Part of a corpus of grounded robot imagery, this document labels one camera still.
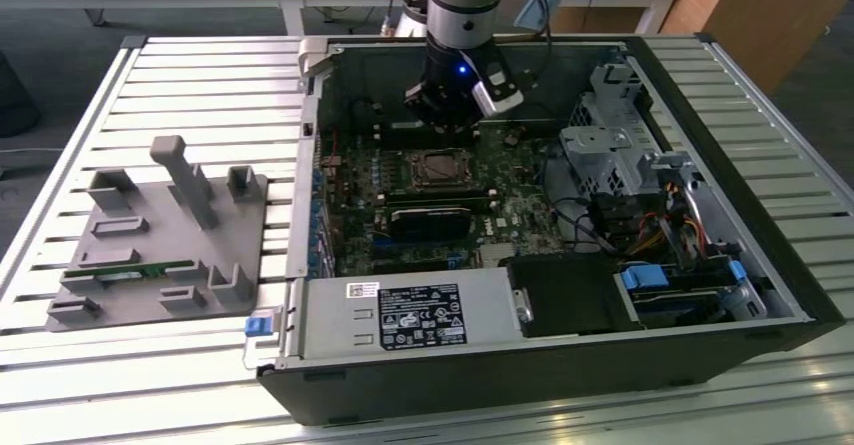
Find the silver square CPU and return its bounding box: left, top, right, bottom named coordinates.
left=426, top=157, right=464, bottom=182

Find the black RAM slot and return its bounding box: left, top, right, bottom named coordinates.
left=384, top=119, right=480, bottom=151

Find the CPU socket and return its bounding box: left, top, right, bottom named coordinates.
left=406, top=148, right=480, bottom=191

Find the green motherboard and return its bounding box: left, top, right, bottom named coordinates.
left=317, top=124, right=582, bottom=276

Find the black graphics card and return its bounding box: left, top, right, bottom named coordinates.
left=386, top=206, right=473, bottom=241

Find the silver metal drive cage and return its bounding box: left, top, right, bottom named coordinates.
left=558, top=62, right=653, bottom=197

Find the silver chipset heatsink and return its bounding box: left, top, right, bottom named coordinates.
left=480, top=243, right=520, bottom=269

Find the silver power supply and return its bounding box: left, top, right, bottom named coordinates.
left=297, top=267, right=526, bottom=362

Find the hard disk in blue carrier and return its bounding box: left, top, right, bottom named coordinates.
left=617, top=262, right=731, bottom=327

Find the wooden cabinet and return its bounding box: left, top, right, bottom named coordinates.
left=660, top=0, right=854, bottom=94

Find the grey parts rack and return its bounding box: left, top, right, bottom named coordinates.
left=43, top=134, right=271, bottom=334

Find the green RAM stick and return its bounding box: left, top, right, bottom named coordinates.
left=79, top=260, right=199, bottom=283

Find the black PC case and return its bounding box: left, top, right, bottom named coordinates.
left=257, top=34, right=849, bottom=427

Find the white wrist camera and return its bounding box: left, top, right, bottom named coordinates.
left=469, top=50, right=526, bottom=117

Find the grey case handle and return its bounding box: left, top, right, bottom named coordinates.
left=295, top=37, right=333, bottom=77

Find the black wire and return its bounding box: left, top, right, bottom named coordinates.
left=552, top=195, right=624, bottom=254

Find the grey plastic bracket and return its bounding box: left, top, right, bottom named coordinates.
left=644, top=149, right=709, bottom=186

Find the coloured wire bundle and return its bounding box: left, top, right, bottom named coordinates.
left=626, top=212, right=710, bottom=257

